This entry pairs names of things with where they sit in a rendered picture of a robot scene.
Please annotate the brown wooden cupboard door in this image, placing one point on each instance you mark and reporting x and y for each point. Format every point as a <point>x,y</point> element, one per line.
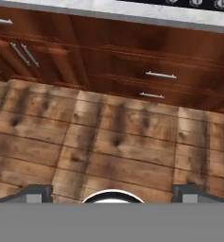
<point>56,64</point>
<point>1,60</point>

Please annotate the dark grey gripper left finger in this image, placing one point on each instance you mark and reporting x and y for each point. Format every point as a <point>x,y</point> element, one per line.
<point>37,193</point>

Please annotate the black round hob knob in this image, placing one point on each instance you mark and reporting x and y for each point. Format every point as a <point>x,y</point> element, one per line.
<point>196,2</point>
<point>171,1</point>
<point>220,3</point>

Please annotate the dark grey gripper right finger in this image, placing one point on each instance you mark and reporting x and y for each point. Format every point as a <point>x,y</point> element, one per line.
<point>186,192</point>

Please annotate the round white and black object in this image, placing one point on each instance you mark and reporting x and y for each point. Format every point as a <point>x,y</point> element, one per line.
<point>112,194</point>

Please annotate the brown wooden drawer front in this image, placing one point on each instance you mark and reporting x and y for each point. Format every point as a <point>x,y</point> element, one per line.
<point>186,96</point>
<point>37,26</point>
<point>141,36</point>
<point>123,67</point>

